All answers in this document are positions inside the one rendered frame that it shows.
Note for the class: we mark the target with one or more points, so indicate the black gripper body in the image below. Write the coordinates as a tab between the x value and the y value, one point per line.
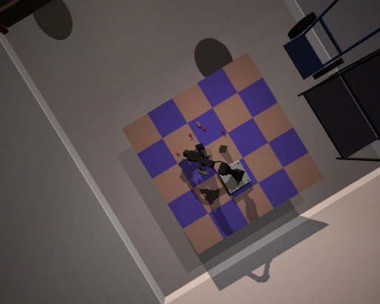
199	148

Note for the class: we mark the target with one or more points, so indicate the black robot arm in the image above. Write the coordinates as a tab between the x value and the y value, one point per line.
224	168

